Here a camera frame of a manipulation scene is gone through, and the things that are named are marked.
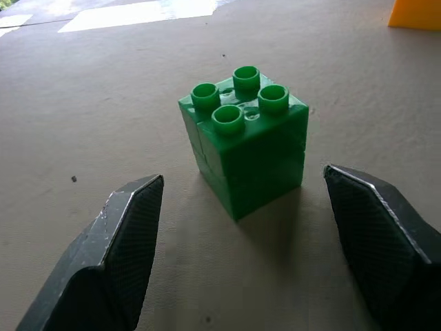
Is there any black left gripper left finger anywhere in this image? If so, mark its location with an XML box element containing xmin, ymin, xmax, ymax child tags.
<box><xmin>15</xmin><ymin>174</ymin><xmax>165</xmax><ymax>331</ymax></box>

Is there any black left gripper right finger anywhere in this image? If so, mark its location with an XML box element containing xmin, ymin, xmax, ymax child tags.
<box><xmin>322</xmin><ymin>164</ymin><xmax>441</xmax><ymax>331</ymax></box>

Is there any green studded building block cube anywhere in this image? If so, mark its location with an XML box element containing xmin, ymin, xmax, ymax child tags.
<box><xmin>177</xmin><ymin>65</ymin><xmax>309</xmax><ymax>222</ymax></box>

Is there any yellow building block cube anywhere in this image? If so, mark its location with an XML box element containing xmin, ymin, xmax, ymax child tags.
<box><xmin>387</xmin><ymin>0</ymin><xmax>441</xmax><ymax>33</ymax></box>

